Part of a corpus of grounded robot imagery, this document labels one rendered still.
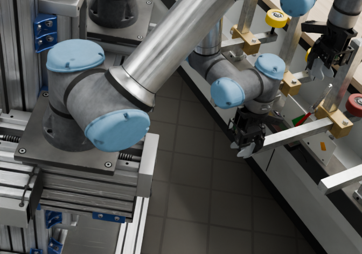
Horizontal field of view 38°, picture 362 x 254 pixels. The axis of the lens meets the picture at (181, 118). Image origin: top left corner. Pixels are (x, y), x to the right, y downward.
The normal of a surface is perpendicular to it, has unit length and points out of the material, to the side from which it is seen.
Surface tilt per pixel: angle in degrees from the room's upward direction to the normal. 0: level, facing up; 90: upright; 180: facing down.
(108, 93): 47
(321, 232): 90
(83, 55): 7
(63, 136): 72
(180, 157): 0
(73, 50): 7
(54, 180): 90
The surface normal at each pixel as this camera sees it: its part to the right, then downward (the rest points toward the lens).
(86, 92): -0.31, -0.44
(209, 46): 0.18, 0.76
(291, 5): -0.48, 0.56
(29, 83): -0.09, 0.68
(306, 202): -0.87, 0.24
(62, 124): -0.25, 0.38
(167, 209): 0.14, -0.71
